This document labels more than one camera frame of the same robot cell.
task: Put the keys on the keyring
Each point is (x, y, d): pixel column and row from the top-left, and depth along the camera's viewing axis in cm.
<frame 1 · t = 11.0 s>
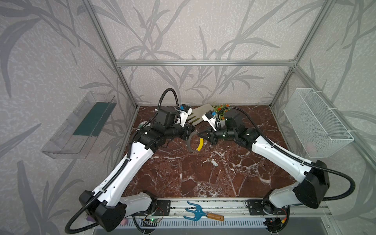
left hand: (196, 124, 68), fingers closed
right hand: (199, 130, 71), fingers closed
beige gardening glove: (198, 109, 121), on the table

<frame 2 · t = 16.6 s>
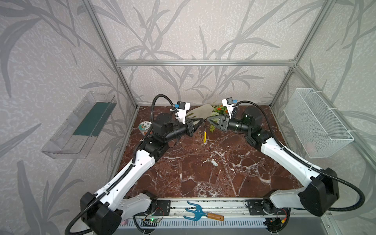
left hand: (205, 118, 64), fingers closed
right hand: (208, 116, 67), fingers closed
the named things where they were.

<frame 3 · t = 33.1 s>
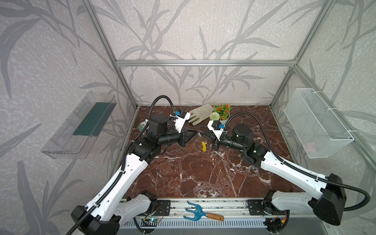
left hand: (198, 129, 65), fingers closed
right hand: (202, 127, 67), fingers closed
the named things where they were.

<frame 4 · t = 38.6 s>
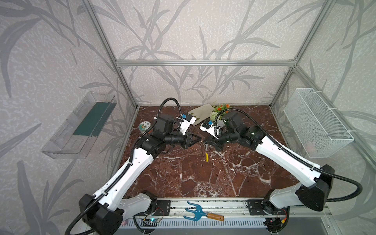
left hand: (201, 135, 67), fingers closed
right hand: (205, 135, 71), fingers closed
the named things where they were.

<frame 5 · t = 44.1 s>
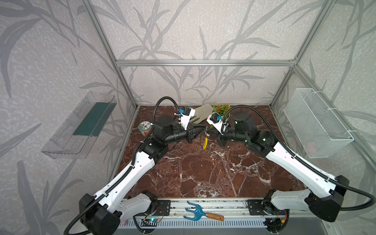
left hand: (206, 125, 64), fingers closed
right hand: (208, 126, 68), fingers closed
the named things where they were.

